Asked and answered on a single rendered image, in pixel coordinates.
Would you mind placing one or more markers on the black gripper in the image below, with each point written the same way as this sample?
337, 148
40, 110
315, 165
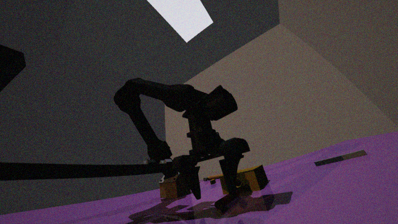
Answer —
203, 142

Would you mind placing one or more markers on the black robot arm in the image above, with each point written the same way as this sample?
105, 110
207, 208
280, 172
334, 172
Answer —
199, 108

